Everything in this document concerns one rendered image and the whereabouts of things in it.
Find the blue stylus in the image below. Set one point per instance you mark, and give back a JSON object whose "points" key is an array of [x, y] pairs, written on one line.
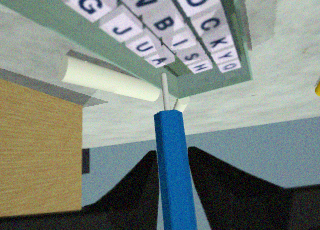
{"points": [[174, 173]]}

